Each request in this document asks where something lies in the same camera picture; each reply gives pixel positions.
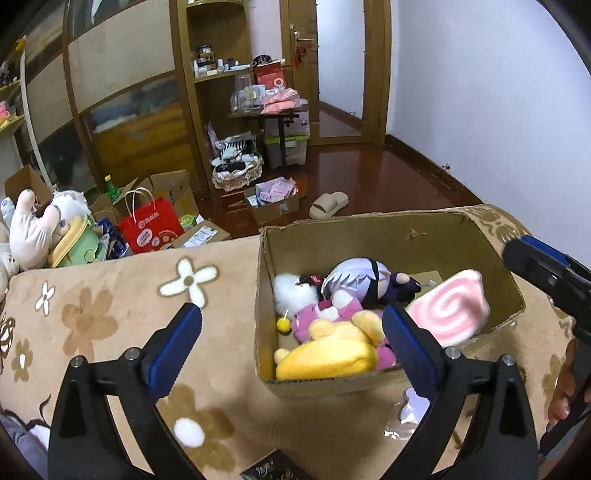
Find plastic bag purple item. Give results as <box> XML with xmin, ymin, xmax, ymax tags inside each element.
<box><xmin>384</xmin><ymin>387</ymin><xmax>430</xmax><ymax>442</ymax></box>

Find pink swirl plush cushion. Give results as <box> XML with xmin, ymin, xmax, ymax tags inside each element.
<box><xmin>406</xmin><ymin>269</ymin><xmax>490</xmax><ymax>348</ymax></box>

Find black gold small box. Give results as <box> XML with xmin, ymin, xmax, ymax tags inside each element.
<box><xmin>240</xmin><ymin>460</ymin><xmax>311</xmax><ymax>480</ymax></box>

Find lavender purple plush doll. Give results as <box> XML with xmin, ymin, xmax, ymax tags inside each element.
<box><xmin>321</xmin><ymin>258</ymin><xmax>423</xmax><ymax>306</ymax></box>

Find yellow plush toy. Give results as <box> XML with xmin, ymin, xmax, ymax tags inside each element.
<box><xmin>273</xmin><ymin>310</ymin><xmax>396</xmax><ymax>381</ymax></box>

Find magenta plush toy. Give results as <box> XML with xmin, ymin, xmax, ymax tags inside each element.
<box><xmin>294</xmin><ymin>290</ymin><xmax>382</xmax><ymax>343</ymax></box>

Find white fluffy pompom plush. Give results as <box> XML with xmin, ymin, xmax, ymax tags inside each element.
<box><xmin>273</xmin><ymin>273</ymin><xmax>321</xmax><ymax>333</ymax></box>

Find person's right hand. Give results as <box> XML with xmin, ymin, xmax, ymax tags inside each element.
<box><xmin>547</xmin><ymin>339</ymin><xmax>576</xmax><ymax>428</ymax></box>

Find open cardboard box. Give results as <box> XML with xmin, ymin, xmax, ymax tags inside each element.
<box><xmin>256</xmin><ymin>206</ymin><xmax>525</xmax><ymax>398</ymax></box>

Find green yellow plush cushion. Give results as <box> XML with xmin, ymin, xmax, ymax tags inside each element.
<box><xmin>47</xmin><ymin>216</ymin><xmax>106</xmax><ymax>269</ymax></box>

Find white pink paw plush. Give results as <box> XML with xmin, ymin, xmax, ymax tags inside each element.
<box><xmin>9</xmin><ymin>189</ymin><xmax>61</xmax><ymax>270</ymax></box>

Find green glass bottle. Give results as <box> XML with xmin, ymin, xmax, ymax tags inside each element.
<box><xmin>104</xmin><ymin>175</ymin><xmax>120</xmax><ymax>204</ymax></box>

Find beige slipper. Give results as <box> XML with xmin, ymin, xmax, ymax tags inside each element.
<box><xmin>308</xmin><ymin>191</ymin><xmax>349</xmax><ymax>220</ymax></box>

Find brown cardboard box on floor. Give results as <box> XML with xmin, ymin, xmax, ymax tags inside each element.
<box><xmin>4</xmin><ymin>165</ymin><xmax>53</xmax><ymax>207</ymax></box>

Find white yellow toy shelf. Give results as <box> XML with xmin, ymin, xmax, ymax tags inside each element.
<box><xmin>1</xmin><ymin>36</ymin><xmax>52</xmax><ymax>188</ymax></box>

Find small cardboard box pink packets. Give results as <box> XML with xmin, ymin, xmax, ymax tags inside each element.
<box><xmin>243</xmin><ymin>177</ymin><xmax>300</xmax><ymax>225</ymax></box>

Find translucent storage bin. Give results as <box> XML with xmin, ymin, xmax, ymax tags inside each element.
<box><xmin>263</xmin><ymin>119</ymin><xmax>310</xmax><ymax>169</ymax></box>

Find basket of plush items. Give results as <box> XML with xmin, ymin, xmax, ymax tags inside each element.
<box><xmin>211</xmin><ymin>132</ymin><xmax>263</xmax><ymax>192</ymax></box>

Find small black folding table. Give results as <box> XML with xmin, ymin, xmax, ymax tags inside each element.
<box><xmin>225</xmin><ymin>106</ymin><xmax>311</xmax><ymax>169</ymax></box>

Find wooden door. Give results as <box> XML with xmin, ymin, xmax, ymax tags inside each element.
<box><xmin>280</xmin><ymin>0</ymin><xmax>393</xmax><ymax>145</ymax></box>

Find wooden wardrobe cabinet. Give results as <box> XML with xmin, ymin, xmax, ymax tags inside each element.
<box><xmin>22</xmin><ymin>0</ymin><xmax>208</xmax><ymax>193</ymax></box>

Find red paper bag on shelf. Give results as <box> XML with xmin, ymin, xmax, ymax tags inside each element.
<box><xmin>253</xmin><ymin>60</ymin><xmax>286</xmax><ymax>90</ymax></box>

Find wooden corner shelf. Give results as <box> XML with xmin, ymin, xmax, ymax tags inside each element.
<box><xmin>168</xmin><ymin>1</ymin><xmax>253</xmax><ymax>198</ymax></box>

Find red shopping bag white handles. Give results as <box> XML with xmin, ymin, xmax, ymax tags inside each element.
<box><xmin>118</xmin><ymin>187</ymin><xmax>184</xmax><ymax>255</ymax></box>

